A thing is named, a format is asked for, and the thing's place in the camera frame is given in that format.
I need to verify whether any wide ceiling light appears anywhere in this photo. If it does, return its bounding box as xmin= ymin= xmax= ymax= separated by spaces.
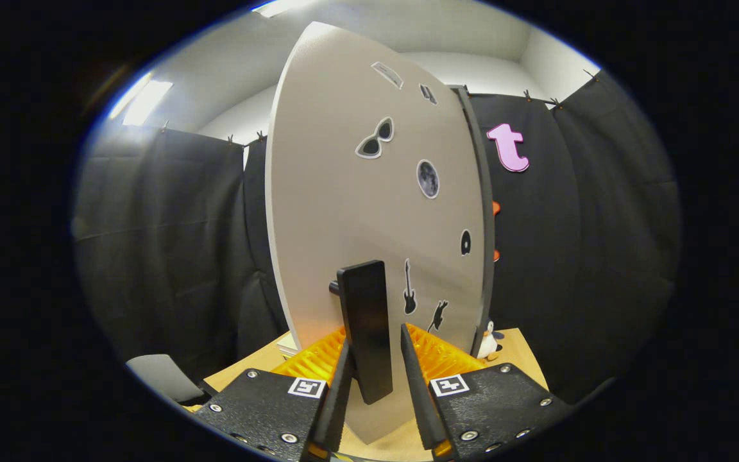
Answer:
xmin=253 ymin=0 xmax=319 ymax=18

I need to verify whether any long ceiling light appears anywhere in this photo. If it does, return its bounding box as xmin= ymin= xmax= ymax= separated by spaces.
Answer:
xmin=123 ymin=78 xmax=174 ymax=126

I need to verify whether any black backdrop cloth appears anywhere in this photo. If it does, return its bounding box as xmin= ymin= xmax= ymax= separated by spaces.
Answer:
xmin=73 ymin=69 xmax=683 ymax=405

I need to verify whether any black door handle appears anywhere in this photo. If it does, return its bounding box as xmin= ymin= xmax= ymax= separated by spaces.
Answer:
xmin=329 ymin=260 xmax=394 ymax=405

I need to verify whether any beige shoe cabinet door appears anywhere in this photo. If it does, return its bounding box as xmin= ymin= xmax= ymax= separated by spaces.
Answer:
xmin=265 ymin=21 xmax=487 ymax=445

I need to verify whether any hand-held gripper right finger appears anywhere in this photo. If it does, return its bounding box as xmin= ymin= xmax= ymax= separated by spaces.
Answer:
xmin=399 ymin=323 xmax=574 ymax=461

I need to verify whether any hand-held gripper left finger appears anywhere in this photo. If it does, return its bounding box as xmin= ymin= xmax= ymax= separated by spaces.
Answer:
xmin=191 ymin=324 xmax=354 ymax=462

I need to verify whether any dark grey shoe cabinet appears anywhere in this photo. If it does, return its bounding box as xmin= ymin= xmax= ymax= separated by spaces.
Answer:
xmin=450 ymin=85 xmax=497 ymax=360

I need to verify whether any small penguin figure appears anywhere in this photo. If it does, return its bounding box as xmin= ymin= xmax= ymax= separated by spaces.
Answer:
xmin=476 ymin=321 xmax=505 ymax=360

